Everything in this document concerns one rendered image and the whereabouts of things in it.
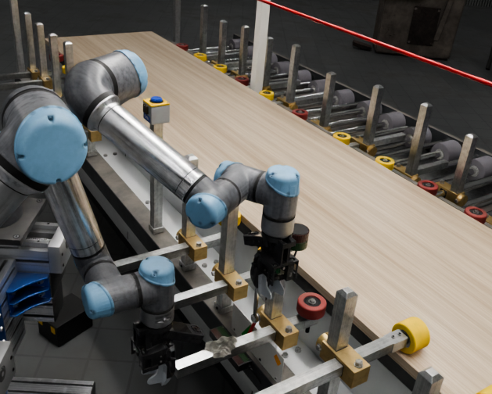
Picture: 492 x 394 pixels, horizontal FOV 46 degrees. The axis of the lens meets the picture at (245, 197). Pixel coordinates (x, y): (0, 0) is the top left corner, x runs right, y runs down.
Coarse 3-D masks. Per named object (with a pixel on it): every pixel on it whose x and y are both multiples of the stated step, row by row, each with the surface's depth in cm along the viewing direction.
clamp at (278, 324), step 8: (264, 304) 161; (264, 320) 158; (272, 320) 156; (280, 320) 156; (288, 320) 156; (280, 328) 153; (280, 336) 152; (288, 336) 151; (296, 336) 153; (280, 344) 153; (288, 344) 153; (296, 344) 155
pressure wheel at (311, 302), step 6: (306, 294) 161; (312, 294) 161; (300, 300) 158; (306, 300) 159; (312, 300) 158; (318, 300) 159; (324, 300) 159; (300, 306) 157; (306, 306) 156; (312, 306) 156; (318, 306) 157; (324, 306) 157; (300, 312) 157; (306, 312) 156; (312, 312) 155; (318, 312) 156; (324, 312) 158; (306, 318) 157; (312, 318) 156; (318, 318) 157; (306, 330) 163
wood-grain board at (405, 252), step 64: (192, 64) 346; (192, 128) 260; (256, 128) 266; (320, 192) 216; (384, 192) 219; (320, 256) 179; (384, 256) 181; (448, 256) 184; (384, 320) 155; (448, 320) 157; (448, 384) 136
